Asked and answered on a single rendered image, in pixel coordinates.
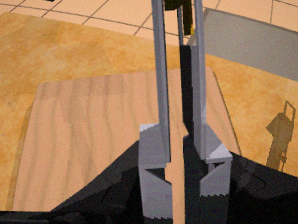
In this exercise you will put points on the light wooden board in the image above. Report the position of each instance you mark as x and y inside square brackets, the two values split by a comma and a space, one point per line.
[80, 126]

